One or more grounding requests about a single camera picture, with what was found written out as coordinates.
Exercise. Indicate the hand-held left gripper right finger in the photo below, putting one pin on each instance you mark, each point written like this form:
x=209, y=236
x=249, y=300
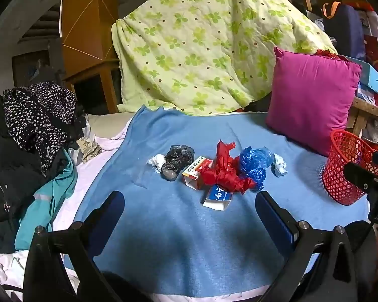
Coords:
x=275, y=221

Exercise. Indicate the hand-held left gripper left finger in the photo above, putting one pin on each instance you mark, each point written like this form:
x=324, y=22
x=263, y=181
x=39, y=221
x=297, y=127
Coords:
x=108, y=217

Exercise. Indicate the red plastic mesh basket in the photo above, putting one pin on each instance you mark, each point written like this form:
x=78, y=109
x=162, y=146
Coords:
x=336, y=170

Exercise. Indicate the white and blue tissue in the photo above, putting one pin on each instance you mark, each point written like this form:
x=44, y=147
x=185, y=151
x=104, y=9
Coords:
x=280, y=165

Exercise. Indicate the blue plastic bag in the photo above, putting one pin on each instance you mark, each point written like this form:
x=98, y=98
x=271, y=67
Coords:
x=255, y=165

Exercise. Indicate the blue toothpaste box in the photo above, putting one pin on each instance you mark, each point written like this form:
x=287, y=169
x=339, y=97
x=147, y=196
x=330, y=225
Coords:
x=217, y=196

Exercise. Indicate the black plastic bag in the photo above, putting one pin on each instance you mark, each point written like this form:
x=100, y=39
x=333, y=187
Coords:
x=176, y=162

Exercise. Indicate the red and white medicine box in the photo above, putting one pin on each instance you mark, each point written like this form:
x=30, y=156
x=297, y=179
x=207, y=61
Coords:
x=195, y=171

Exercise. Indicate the white plastic bag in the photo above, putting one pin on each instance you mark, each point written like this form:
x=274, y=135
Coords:
x=377, y=132

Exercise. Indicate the wooden bench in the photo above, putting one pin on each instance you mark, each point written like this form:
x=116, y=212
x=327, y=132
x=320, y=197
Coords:
x=365, y=108

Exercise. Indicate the pale pink sheet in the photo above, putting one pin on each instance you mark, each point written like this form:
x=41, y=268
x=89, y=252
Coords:
x=91, y=160

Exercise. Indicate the teal garment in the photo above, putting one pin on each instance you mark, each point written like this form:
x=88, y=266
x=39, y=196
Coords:
x=47, y=201

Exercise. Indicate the cream patterned cloth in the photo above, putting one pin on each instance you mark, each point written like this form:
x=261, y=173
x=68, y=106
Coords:
x=90, y=149

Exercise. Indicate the blue blanket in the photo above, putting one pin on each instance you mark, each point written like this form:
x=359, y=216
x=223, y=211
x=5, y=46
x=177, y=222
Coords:
x=182, y=239

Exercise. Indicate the small teal box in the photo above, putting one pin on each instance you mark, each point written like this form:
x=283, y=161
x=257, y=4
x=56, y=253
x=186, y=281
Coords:
x=368, y=75

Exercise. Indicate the magenta pillow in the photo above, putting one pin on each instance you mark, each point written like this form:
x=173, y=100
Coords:
x=311, y=100

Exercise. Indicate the beige cushion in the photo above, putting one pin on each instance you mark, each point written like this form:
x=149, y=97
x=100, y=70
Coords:
x=110, y=124

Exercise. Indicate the flat red box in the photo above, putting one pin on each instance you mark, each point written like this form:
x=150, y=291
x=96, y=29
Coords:
x=372, y=56

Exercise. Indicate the black jacket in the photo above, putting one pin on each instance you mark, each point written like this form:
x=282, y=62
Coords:
x=9, y=176

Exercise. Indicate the large shiny red plastic bag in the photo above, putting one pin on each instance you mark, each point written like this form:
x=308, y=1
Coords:
x=327, y=54

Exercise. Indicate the black white-dotted garment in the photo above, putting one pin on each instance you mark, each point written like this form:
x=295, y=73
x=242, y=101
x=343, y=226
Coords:
x=38, y=116

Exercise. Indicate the green clover print quilt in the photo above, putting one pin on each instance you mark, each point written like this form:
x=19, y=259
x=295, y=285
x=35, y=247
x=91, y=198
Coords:
x=201, y=44

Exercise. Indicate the orange wooden cabinet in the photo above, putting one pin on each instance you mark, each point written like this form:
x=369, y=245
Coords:
x=88, y=22

